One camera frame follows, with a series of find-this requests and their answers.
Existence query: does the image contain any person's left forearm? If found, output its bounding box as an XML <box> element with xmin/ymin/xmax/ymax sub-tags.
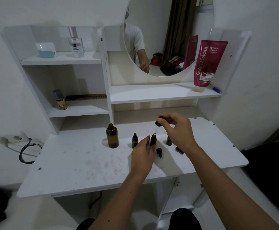
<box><xmin>88</xmin><ymin>169</ymin><xmax>152</xmax><ymax>230</ymax></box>

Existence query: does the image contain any clear perfume bottle pink cap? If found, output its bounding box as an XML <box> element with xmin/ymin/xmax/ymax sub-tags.
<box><xmin>68</xmin><ymin>27</ymin><xmax>85</xmax><ymax>58</ymax></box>

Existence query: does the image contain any round mirror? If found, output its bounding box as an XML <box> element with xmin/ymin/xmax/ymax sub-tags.
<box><xmin>122</xmin><ymin>0</ymin><xmax>214</xmax><ymax>77</ymax></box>

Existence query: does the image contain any person's leg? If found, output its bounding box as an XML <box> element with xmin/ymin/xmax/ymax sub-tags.
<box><xmin>76</xmin><ymin>218</ymin><xmax>96</xmax><ymax>230</ymax></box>
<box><xmin>168</xmin><ymin>208</ymin><xmax>202</xmax><ymax>230</ymax></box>

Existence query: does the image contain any person's right hand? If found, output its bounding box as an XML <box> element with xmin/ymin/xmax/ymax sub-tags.
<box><xmin>157</xmin><ymin>112</ymin><xmax>199</xmax><ymax>155</ymax></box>

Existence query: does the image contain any brown comb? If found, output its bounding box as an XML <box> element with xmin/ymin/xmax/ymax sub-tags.
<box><xmin>64</xmin><ymin>94</ymin><xmax>107</xmax><ymax>102</ymax></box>

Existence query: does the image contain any white and blue cream jar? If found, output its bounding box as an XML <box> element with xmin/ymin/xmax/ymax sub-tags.
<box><xmin>35</xmin><ymin>42</ymin><xmax>57</xmax><ymax>58</ymax></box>

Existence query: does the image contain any red cosmetic tube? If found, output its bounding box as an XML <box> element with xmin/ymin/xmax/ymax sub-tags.
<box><xmin>193</xmin><ymin>40</ymin><xmax>229</xmax><ymax>93</ymax></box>

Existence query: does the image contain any thin black power cable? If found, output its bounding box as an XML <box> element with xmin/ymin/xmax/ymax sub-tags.
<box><xmin>89</xmin><ymin>190</ymin><xmax>103</xmax><ymax>209</ymax></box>

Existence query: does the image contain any person's right forearm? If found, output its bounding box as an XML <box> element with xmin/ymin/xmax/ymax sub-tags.
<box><xmin>185</xmin><ymin>145</ymin><xmax>279</xmax><ymax>230</ymax></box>

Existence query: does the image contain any black green bag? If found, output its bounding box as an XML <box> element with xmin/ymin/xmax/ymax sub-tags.
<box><xmin>241</xmin><ymin>139</ymin><xmax>279</xmax><ymax>223</ymax></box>

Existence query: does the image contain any person's left hand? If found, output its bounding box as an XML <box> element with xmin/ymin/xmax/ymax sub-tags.
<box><xmin>130</xmin><ymin>135</ymin><xmax>158</xmax><ymax>176</ymax></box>

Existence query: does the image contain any person's left leg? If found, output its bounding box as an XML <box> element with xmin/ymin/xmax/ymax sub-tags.
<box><xmin>76</xmin><ymin>218</ymin><xmax>96</xmax><ymax>230</ymax></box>

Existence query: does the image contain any person's right leg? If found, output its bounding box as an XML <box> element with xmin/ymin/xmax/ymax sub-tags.
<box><xmin>168</xmin><ymin>208</ymin><xmax>202</xmax><ymax>230</ymax></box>

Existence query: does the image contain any black dropper with glass pipette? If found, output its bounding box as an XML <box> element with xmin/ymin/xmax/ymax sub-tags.
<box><xmin>153</xmin><ymin>116</ymin><xmax>164</xmax><ymax>135</ymax></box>

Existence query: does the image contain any white vanity desk with shelves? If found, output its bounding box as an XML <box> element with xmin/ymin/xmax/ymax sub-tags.
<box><xmin>0</xmin><ymin>25</ymin><xmax>252</xmax><ymax>230</ymax></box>

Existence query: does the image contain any small yellow label bottle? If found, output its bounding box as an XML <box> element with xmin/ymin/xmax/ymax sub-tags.
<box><xmin>52</xmin><ymin>89</ymin><xmax>68</xmax><ymax>111</ymax></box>

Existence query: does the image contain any white wall socket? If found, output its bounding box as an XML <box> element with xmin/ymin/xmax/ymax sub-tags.
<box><xmin>0</xmin><ymin>133</ymin><xmax>31</xmax><ymax>144</ymax></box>

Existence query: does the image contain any large amber glass bottle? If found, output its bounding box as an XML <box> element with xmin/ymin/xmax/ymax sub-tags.
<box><xmin>106</xmin><ymin>123</ymin><xmax>120</xmax><ymax>149</ymax></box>

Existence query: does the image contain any black coiled cable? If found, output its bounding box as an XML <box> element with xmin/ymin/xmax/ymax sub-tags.
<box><xmin>19</xmin><ymin>139</ymin><xmax>43</xmax><ymax>165</ymax></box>

